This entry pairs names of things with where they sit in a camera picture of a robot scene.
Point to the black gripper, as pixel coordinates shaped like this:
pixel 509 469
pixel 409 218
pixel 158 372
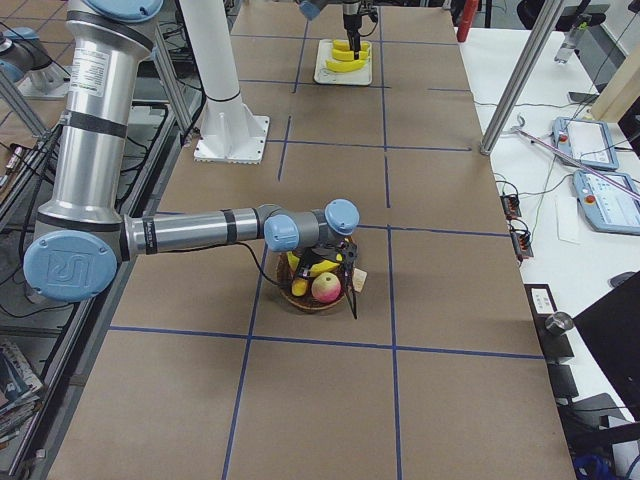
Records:
pixel 348 261
pixel 351 20

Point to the yellow banana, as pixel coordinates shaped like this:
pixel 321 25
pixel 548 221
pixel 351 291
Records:
pixel 346 56
pixel 343 45
pixel 323 266
pixel 344 68

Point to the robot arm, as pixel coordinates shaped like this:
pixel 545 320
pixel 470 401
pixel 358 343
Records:
pixel 80 238
pixel 310 9

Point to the cream bear plate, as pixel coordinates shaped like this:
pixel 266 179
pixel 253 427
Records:
pixel 323 76

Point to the brown wicker basket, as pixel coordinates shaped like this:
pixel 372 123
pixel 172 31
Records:
pixel 308 303

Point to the basket paper tag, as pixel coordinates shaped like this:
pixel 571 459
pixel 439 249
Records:
pixel 358 279

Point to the yellow pear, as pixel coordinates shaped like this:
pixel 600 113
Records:
pixel 292 260

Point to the pink peach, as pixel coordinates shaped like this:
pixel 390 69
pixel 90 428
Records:
pixel 326 288

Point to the red cylinder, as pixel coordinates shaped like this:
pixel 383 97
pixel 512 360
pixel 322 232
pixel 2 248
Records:
pixel 466 20

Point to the pink grabber stick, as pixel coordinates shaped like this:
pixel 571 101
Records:
pixel 518 129

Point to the plastic water bottle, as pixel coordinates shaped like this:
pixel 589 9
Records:
pixel 572 37

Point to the steel cup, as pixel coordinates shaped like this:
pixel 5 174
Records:
pixel 558 323

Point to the white paper sheet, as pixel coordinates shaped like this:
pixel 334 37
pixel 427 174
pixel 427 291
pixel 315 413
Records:
pixel 568 223

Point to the upper teach pendant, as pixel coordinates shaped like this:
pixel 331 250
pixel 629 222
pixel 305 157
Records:
pixel 586 140

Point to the teach pendant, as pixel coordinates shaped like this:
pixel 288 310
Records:
pixel 586 140
pixel 606 208

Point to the lower teach pendant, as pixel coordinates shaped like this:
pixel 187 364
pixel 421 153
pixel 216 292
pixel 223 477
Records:
pixel 606 208

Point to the black computer mouse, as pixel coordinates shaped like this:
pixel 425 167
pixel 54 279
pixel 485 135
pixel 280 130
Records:
pixel 619 279

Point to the stack of magazines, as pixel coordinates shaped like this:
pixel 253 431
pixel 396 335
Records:
pixel 20 391

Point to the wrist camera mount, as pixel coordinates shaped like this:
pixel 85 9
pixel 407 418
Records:
pixel 367 8
pixel 348 252

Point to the aluminium frame post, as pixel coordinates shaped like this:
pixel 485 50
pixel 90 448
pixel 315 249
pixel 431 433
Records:
pixel 537 39

